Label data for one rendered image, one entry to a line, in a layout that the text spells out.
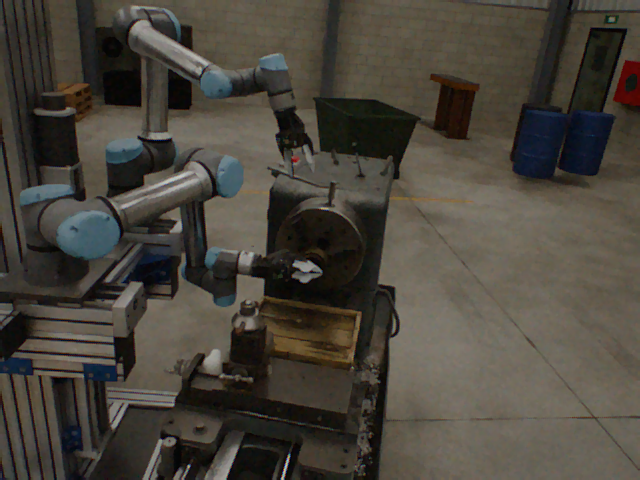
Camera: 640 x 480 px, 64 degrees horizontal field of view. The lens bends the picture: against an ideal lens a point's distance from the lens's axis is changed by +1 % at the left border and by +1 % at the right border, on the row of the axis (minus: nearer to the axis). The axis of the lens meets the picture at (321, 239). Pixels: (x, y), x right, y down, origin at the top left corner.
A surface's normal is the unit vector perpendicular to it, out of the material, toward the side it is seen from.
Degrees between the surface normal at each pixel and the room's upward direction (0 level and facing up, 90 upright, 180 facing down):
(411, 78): 90
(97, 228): 91
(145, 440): 0
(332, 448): 0
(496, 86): 90
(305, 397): 0
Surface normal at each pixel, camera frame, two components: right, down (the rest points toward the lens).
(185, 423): 0.08, -0.92
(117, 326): -0.02, 0.39
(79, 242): 0.71, 0.35
